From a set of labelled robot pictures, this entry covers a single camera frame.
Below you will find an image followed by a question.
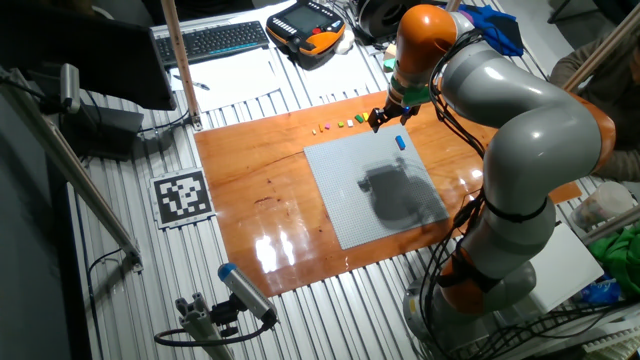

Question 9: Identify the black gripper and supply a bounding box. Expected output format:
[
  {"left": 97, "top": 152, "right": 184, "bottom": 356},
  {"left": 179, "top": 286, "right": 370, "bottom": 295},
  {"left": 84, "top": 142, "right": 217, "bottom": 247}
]
[{"left": 368, "top": 97, "right": 423, "bottom": 134}]

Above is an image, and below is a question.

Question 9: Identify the brown-sleeved person forearm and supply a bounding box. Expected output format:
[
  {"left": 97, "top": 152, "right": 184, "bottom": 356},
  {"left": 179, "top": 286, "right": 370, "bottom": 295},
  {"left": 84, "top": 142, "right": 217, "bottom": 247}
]
[{"left": 597, "top": 148, "right": 640, "bottom": 183}]

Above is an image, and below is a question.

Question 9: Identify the grey Lego baseplate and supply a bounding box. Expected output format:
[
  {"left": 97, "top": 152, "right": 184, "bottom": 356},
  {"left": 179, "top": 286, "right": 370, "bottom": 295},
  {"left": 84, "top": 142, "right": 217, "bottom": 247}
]
[{"left": 303, "top": 123, "right": 450, "bottom": 251}]

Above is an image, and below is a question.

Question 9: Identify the white rounded lump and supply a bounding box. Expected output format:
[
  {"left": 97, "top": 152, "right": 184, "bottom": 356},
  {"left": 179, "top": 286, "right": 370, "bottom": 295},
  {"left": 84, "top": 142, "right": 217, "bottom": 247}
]
[{"left": 333, "top": 29, "right": 356, "bottom": 55}]

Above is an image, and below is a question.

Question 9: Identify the black filament spool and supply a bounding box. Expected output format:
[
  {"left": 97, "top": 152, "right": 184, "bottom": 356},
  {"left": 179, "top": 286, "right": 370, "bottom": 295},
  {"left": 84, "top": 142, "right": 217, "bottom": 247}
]
[{"left": 357, "top": 0, "right": 407, "bottom": 41}]

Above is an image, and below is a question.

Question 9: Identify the orange and black teach pendant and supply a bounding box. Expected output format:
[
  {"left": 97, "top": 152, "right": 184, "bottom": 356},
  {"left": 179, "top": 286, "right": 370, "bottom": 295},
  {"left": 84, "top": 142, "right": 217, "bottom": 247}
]
[{"left": 265, "top": 0, "right": 347, "bottom": 71}]

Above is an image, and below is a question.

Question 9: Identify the blue cloth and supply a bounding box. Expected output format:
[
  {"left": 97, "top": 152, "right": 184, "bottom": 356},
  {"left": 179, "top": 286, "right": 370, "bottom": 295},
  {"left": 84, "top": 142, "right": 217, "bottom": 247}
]
[{"left": 457, "top": 3, "right": 525, "bottom": 57}]

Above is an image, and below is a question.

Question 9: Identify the glossy wooden board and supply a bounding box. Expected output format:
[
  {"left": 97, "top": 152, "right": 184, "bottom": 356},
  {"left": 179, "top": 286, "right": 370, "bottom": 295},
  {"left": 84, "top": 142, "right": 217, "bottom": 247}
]
[{"left": 193, "top": 90, "right": 584, "bottom": 299}]

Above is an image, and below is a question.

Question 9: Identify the plain white paper sheet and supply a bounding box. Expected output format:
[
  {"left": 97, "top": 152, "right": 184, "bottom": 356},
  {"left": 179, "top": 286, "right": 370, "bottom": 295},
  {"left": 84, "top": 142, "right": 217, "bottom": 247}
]
[{"left": 169, "top": 47, "right": 284, "bottom": 114}]

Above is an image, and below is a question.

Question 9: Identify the black computer keyboard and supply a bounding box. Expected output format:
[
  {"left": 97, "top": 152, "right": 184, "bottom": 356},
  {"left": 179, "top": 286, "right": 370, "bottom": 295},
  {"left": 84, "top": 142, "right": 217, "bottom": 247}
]
[{"left": 153, "top": 20, "right": 271, "bottom": 69}]

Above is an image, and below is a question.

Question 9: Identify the black pen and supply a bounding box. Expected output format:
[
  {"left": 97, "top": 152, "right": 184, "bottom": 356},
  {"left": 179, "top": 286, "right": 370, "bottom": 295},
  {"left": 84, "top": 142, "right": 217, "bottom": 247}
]
[{"left": 172, "top": 74, "right": 211, "bottom": 92}]

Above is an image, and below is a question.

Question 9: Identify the person in brown sweater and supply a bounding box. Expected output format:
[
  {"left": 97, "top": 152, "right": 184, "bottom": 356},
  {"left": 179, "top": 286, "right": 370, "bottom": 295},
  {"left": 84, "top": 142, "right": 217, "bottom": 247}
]
[{"left": 549, "top": 39, "right": 640, "bottom": 151}]

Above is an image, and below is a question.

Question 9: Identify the clear plastic container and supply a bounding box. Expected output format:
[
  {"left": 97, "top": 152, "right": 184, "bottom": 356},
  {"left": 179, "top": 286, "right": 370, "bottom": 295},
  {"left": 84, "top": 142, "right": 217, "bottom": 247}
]
[{"left": 570, "top": 180, "right": 636, "bottom": 232}]

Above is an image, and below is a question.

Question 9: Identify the black and white fiducial tag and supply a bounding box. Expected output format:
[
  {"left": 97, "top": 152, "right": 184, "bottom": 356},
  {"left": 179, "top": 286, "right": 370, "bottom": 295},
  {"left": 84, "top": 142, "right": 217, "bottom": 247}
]
[{"left": 149, "top": 167, "right": 217, "bottom": 230}]

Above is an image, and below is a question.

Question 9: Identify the white flat board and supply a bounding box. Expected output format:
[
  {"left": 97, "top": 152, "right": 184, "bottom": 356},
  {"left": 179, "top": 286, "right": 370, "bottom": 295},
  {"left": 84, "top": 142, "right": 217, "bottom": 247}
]
[{"left": 524, "top": 222, "right": 605, "bottom": 315}]

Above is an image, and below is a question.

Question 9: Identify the green cloth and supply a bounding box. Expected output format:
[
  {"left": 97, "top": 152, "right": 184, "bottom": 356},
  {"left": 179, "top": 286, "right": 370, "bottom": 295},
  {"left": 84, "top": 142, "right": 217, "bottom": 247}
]
[{"left": 602, "top": 224, "right": 640, "bottom": 299}]

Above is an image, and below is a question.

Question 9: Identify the blue plastic bag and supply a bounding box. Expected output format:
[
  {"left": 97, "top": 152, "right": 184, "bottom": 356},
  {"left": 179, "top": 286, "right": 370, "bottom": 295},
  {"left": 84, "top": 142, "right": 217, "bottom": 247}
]
[{"left": 579, "top": 277, "right": 624, "bottom": 306}]

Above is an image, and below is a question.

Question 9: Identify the short aluminium profile stub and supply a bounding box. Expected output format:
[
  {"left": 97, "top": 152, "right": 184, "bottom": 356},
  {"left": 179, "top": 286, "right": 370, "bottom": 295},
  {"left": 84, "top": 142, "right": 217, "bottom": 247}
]
[{"left": 174, "top": 292, "right": 236, "bottom": 360}]

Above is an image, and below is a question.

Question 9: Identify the black electronics box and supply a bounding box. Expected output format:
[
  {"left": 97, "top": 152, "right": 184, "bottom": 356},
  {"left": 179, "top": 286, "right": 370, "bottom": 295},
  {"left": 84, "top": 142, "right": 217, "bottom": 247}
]
[{"left": 59, "top": 102, "right": 145, "bottom": 161}]

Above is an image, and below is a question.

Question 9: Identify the black computer monitor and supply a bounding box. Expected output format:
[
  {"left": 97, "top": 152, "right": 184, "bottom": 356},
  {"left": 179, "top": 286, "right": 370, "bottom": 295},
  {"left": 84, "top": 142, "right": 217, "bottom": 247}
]
[{"left": 0, "top": 0, "right": 177, "bottom": 111}]

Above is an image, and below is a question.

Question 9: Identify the white ribbed strip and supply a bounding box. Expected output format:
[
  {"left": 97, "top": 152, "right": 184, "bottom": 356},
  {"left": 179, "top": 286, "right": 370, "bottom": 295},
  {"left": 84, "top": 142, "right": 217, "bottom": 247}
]
[{"left": 582, "top": 324, "right": 640, "bottom": 357}]

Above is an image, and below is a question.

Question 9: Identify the green wrist adapter ring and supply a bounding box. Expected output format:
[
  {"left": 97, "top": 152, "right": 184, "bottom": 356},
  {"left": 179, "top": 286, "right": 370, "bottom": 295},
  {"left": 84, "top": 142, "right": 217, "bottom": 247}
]
[{"left": 389, "top": 74, "right": 432, "bottom": 107}]

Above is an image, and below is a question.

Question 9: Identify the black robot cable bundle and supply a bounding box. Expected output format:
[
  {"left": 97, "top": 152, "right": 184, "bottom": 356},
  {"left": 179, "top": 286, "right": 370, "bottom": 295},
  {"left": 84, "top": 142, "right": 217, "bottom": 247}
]
[{"left": 418, "top": 29, "right": 501, "bottom": 360}]

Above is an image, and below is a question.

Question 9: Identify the tan upright frame post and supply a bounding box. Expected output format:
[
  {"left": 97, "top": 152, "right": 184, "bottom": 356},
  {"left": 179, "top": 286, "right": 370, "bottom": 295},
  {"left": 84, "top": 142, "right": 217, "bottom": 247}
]
[{"left": 160, "top": 0, "right": 204, "bottom": 132}]

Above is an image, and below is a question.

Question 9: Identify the tan slanted frame beam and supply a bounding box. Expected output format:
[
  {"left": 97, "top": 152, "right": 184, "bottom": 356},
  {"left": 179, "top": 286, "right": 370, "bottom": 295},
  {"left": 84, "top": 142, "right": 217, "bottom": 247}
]
[{"left": 564, "top": 2, "right": 640, "bottom": 91}]

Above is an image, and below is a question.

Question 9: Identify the silver camera with blue cap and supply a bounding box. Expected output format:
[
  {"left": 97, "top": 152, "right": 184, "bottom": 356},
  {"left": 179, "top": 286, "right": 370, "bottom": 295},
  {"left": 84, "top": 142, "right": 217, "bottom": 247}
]
[{"left": 217, "top": 262, "right": 279, "bottom": 326}]

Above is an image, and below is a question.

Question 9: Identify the thin black power cable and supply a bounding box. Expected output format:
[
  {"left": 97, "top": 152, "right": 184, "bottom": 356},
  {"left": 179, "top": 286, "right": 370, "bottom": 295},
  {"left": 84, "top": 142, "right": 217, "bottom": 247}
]
[{"left": 137, "top": 109, "right": 192, "bottom": 136}]

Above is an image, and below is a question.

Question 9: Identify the short aluminium frame beam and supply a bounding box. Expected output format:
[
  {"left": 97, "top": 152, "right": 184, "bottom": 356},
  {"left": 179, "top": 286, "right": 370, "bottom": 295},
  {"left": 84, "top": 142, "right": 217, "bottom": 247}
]
[{"left": 582, "top": 204, "right": 640, "bottom": 246}]

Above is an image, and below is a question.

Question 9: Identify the black loose cable tangle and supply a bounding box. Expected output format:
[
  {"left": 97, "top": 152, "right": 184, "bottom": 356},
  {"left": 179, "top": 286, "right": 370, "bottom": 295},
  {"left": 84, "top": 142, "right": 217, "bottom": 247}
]
[{"left": 449, "top": 299, "right": 640, "bottom": 360}]

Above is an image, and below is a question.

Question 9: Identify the black camera clamp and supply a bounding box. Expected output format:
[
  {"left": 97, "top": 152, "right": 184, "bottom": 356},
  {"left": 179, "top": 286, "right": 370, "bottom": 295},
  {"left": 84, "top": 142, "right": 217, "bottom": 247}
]
[{"left": 209, "top": 294, "right": 247, "bottom": 339}]

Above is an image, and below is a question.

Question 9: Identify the black camera cable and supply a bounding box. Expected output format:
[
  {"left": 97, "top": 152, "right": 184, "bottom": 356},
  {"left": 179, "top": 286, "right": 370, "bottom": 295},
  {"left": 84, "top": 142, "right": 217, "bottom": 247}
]
[{"left": 153, "top": 319, "right": 276, "bottom": 348}]

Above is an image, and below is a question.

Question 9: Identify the small silver camera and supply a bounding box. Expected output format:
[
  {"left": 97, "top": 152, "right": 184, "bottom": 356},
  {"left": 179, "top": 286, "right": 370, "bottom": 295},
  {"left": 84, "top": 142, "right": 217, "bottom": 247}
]
[{"left": 59, "top": 62, "right": 82, "bottom": 115}]

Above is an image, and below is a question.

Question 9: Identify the long aluminium frame beam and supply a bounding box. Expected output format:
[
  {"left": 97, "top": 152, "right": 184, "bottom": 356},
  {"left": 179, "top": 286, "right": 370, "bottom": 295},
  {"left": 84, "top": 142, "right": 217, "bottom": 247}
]
[{"left": 0, "top": 67, "right": 145, "bottom": 274}]

